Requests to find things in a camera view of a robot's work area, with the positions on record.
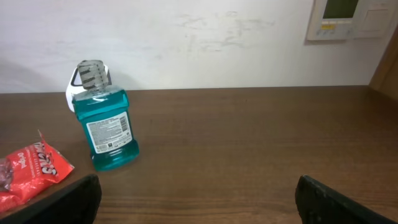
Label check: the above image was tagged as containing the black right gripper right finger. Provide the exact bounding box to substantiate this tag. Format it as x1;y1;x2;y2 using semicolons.
295;175;397;224

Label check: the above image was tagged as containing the wooden door frame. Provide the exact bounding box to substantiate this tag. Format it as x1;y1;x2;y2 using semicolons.
369;27;398;100

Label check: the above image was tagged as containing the blue mouthwash bottle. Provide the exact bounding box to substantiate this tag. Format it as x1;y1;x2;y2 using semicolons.
72;60;139;171

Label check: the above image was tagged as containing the wall control panel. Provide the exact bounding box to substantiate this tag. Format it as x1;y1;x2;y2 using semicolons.
307;0;397;41

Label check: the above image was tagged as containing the white barcode scanner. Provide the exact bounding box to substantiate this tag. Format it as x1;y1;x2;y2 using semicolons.
65;60;112;113

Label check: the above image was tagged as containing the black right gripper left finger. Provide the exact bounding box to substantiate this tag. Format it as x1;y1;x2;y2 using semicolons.
1;174;102;224

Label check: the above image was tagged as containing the red skittles candy bag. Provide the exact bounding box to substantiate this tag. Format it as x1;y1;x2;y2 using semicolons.
1;134;75;213

